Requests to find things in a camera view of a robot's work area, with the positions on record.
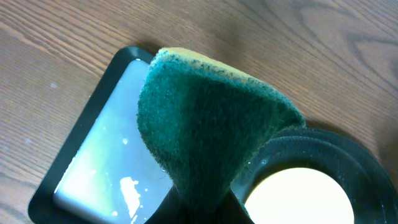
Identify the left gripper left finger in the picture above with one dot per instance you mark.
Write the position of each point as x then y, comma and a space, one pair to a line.
172, 210

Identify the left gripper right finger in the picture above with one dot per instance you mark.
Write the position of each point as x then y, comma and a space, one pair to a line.
230, 211

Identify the yellow plate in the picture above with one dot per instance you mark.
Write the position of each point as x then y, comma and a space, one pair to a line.
299, 195

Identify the green yellow sponge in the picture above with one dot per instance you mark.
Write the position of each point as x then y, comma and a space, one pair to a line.
203, 120

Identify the black rectangular tray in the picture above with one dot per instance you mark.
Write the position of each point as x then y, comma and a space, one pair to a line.
104, 173

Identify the black round tray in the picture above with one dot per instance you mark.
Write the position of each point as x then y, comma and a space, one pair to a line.
365, 182

